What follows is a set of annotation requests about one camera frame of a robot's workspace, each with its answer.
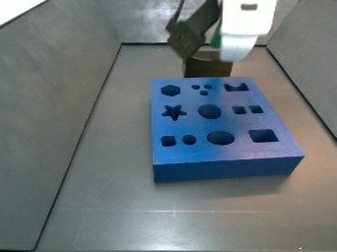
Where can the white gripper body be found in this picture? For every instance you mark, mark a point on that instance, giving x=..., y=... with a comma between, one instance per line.
x=246, y=19

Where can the green oval cylinder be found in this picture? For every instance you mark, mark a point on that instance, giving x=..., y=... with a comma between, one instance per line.
x=215, y=37

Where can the black curved fixture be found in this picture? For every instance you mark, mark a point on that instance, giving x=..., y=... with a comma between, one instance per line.
x=204, y=65

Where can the blue foam shape board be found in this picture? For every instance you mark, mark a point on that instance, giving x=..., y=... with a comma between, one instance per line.
x=215, y=130

